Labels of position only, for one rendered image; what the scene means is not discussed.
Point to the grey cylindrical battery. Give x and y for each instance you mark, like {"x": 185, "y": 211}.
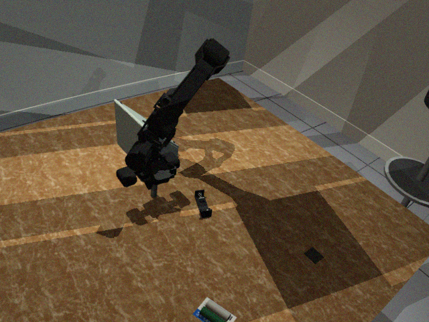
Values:
{"x": 154, "y": 191}

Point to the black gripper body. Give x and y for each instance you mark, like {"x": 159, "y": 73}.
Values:
{"x": 128, "y": 177}

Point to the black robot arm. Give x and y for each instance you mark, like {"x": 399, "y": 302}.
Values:
{"x": 211, "y": 58}

